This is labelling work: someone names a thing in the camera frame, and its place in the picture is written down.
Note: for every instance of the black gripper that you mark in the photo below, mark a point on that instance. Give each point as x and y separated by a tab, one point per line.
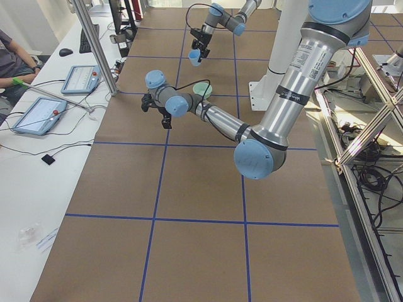
162	111
202	39

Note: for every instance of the light blue plastic cup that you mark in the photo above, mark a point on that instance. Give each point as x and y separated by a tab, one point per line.
195	57

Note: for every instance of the green ceramic bowl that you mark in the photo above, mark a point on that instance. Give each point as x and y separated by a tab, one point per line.
203	89

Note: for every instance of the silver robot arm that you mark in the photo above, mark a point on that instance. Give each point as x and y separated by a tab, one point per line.
217	15
308	35

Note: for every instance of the black computer monitor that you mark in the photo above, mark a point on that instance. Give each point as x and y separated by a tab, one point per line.
123	19

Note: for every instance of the brown paper table mat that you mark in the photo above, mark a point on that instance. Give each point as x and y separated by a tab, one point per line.
164	215

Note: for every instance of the far blue teach pendant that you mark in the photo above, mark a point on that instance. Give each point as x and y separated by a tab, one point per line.
81	79

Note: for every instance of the blue teach pendant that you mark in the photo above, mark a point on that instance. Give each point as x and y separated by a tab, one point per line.
41	116
81	79

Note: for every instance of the black computer keyboard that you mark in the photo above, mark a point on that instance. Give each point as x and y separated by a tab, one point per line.
84	46

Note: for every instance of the black computer mouse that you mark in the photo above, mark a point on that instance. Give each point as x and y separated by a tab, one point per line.
65	52

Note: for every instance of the small black square pad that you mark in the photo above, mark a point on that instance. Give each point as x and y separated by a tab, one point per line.
48	159

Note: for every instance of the near blue teach pendant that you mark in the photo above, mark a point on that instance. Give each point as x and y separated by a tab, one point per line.
41	116

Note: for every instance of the seated person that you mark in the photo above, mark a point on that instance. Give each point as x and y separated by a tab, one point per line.
16	62

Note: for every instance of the clear plastic bag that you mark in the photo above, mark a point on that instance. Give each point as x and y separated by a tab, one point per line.
28	236

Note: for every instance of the aluminium frame post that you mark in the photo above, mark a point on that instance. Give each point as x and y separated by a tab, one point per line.
94	42

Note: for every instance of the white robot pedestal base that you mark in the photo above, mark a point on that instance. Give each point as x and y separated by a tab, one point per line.
287	39

